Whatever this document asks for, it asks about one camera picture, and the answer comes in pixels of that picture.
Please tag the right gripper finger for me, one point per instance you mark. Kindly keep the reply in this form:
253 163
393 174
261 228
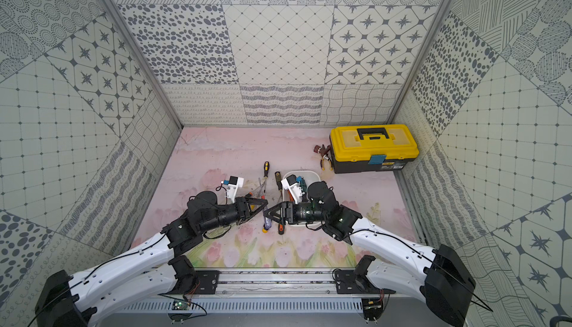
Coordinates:
279 219
277 209

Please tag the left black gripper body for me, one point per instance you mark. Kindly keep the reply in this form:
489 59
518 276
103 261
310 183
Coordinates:
242 208

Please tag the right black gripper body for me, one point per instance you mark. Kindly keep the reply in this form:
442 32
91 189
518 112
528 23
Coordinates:
303 212

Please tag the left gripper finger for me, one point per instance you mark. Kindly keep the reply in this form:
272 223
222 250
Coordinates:
254 209
252 201

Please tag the purple handled screwdriver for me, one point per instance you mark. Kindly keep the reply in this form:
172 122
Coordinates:
267 224

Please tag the green black screwdriver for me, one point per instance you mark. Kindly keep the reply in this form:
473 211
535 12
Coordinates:
302 184

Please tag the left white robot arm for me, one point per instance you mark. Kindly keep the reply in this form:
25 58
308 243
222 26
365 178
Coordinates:
157 266

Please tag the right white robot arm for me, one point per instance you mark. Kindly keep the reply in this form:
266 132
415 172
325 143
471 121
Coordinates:
437 277

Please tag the slim black yellow screwdriver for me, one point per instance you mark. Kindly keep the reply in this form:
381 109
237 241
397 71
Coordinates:
263 182

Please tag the white rectangular storage tray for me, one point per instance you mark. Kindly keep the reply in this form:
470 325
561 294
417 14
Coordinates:
309 177

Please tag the yellow black toolbox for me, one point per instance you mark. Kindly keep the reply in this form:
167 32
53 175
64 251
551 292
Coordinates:
374 148

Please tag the green circuit board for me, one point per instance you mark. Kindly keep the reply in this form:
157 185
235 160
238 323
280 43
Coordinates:
180 305

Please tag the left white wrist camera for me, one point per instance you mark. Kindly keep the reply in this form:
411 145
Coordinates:
232 185

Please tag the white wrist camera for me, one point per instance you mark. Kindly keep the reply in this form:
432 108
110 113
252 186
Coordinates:
232 185
292 185

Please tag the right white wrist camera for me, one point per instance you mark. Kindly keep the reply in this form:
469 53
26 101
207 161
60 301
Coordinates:
292 185

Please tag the brown clamp with wires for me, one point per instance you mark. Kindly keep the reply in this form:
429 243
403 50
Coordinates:
325 159

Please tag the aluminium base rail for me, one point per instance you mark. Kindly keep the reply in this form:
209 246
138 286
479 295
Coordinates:
264 291

